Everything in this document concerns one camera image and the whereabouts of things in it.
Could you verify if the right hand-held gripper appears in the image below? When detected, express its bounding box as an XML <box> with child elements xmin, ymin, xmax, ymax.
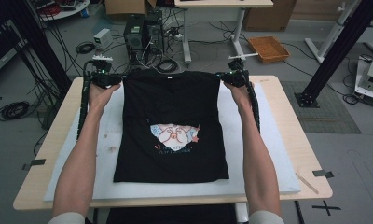
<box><xmin>216</xmin><ymin>51</ymin><xmax>259</xmax><ymax>89</ymax></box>

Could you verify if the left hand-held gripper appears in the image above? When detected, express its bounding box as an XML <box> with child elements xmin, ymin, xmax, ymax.
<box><xmin>90</xmin><ymin>54</ymin><xmax>124</xmax><ymax>91</ymax></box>

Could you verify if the black T-shirt with cartoon print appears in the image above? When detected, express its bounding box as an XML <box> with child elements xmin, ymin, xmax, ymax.
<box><xmin>113</xmin><ymin>68</ymin><xmax>230</xmax><ymax>184</ymax></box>

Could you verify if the person's left hand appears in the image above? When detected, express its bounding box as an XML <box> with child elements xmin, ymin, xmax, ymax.
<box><xmin>87</xmin><ymin>82</ymin><xmax>122</xmax><ymax>108</ymax></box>

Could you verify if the person's right hand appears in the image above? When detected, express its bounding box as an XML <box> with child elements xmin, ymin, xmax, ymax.
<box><xmin>223</xmin><ymin>81</ymin><xmax>256</xmax><ymax>108</ymax></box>

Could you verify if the white power supply box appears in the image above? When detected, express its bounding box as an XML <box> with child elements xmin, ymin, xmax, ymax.
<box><xmin>92</xmin><ymin>27</ymin><xmax>113</xmax><ymax>50</ymax></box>

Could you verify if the orange woven tray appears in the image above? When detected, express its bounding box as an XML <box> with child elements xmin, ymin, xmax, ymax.
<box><xmin>247</xmin><ymin>35</ymin><xmax>291</xmax><ymax>64</ymax></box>

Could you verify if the black computer tower green label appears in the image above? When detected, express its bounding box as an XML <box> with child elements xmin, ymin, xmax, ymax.
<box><xmin>123</xmin><ymin>14</ymin><xmax>146</xmax><ymax>60</ymax></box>

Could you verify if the large closed cardboard box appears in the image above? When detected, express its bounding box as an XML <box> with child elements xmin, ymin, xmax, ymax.
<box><xmin>243</xmin><ymin>0</ymin><xmax>297</xmax><ymax>32</ymax></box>

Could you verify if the round white table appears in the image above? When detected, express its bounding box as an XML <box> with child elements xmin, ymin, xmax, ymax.
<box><xmin>32</xmin><ymin>0</ymin><xmax>91</xmax><ymax>21</ymax></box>

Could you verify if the open cardboard box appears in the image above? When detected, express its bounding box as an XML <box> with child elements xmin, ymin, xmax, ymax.
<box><xmin>104</xmin><ymin>0</ymin><xmax>158</xmax><ymax>17</ymax></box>

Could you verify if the white-legged wooden desk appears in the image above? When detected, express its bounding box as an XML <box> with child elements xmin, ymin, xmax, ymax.
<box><xmin>173</xmin><ymin>0</ymin><xmax>274</xmax><ymax>64</ymax></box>

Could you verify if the light wooden table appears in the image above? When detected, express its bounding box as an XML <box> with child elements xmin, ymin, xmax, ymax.
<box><xmin>12</xmin><ymin>74</ymin><xmax>334</xmax><ymax>212</ymax></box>

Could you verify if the grey floor mat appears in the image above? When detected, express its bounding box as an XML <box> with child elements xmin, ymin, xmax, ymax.
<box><xmin>280</xmin><ymin>80</ymin><xmax>362</xmax><ymax>135</ymax></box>

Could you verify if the white metal stand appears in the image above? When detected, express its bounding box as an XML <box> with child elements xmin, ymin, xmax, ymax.
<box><xmin>304</xmin><ymin>0</ymin><xmax>361</xmax><ymax>64</ymax></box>

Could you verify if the black tape piece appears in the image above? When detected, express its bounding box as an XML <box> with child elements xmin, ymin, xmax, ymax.
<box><xmin>21</xmin><ymin>158</ymin><xmax>47</xmax><ymax>171</ymax></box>
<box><xmin>311</xmin><ymin>169</ymin><xmax>335</xmax><ymax>179</ymax></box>

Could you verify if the black metal shelf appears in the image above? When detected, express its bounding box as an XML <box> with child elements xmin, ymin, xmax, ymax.
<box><xmin>0</xmin><ymin>18</ymin><xmax>29</xmax><ymax>80</ymax></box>

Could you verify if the white foam mat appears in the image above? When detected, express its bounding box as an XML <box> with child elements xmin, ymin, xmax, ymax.
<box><xmin>43</xmin><ymin>81</ymin><xmax>301</xmax><ymax>203</ymax></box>

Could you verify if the thin wooden stick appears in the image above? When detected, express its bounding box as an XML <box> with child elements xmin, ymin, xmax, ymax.
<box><xmin>296</xmin><ymin>173</ymin><xmax>320</xmax><ymax>195</ymax></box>

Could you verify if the white machine on floor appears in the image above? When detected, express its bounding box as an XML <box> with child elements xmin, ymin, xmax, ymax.
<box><xmin>354</xmin><ymin>55</ymin><xmax>373</xmax><ymax>103</ymax></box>

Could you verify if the person's white right sleeve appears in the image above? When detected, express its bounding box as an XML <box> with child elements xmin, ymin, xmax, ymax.
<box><xmin>248</xmin><ymin>210</ymin><xmax>285</xmax><ymax>224</ymax></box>

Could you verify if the person's white sleeve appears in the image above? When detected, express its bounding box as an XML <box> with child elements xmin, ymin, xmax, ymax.
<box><xmin>48</xmin><ymin>212</ymin><xmax>87</xmax><ymax>224</ymax></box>
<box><xmin>248</xmin><ymin>210</ymin><xmax>285</xmax><ymax>224</ymax></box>

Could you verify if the person's white left sleeve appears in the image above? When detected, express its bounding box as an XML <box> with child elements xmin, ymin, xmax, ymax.
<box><xmin>48</xmin><ymin>212</ymin><xmax>87</xmax><ymax>224</ymax></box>

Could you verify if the black strip on floor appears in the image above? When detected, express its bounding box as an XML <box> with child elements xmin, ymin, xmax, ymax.
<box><xmin>294</xmin><ymin>200</ymin><xmax>306</xmax><ymax>224</ymax></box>

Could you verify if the black tape cross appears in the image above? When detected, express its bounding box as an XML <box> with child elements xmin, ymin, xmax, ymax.
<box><xmin>311</xmin><ymin>200</ymin><xmax>342</xmax><ymax>217</ymax></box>

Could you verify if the left gripper black corrugated cable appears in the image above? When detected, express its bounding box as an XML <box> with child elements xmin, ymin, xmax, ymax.
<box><xmin>76</xmin><ymin>59</ymin><xmax>95</xmax><ymax>140</ymax></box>

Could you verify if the gripper black corrugated cable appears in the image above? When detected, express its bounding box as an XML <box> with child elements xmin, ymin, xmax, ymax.
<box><xmin>242</xmin><ymin>68</ymin><xmax>262</xmax><ymax>134</ymax></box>
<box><xmin>76</xmin><ymin>59</ymin><xmax>95</xmax><ymax>140</ymax></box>

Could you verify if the right gripper black corrugated cable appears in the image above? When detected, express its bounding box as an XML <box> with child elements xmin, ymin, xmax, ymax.
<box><xmin>242</xmin><ymin>68</ymin><xmax>262</xmax><ymax>134</ymax></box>

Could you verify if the small coiled black cable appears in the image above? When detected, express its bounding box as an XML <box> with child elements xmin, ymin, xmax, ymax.
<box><xmin>75</xmin><ymin>41</ymin><xmax>96</xmax><ymax>55</ymax></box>

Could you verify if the thick coiled black cable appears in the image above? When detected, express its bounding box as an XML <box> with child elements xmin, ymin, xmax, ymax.
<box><xmin>156</xmin><ymin>59</ymin><xmax>179</xmax><ymax>74</ymax></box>

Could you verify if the black aluminium post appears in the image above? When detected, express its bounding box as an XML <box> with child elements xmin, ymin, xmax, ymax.
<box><xmin>1</xmin><ymin>0</ymin><xmax>72</xmax><ymax>94</ymax></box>
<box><xmin>294</xmin><ymin>0</ymin><xmax>373</xmax><ymax>109</ymax></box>

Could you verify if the large coiled black cable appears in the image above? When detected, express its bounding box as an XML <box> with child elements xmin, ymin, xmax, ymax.
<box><xmin>0</xmin><ymin>100</ymin><xmax>31</xmax><ymax>122</ymax></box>

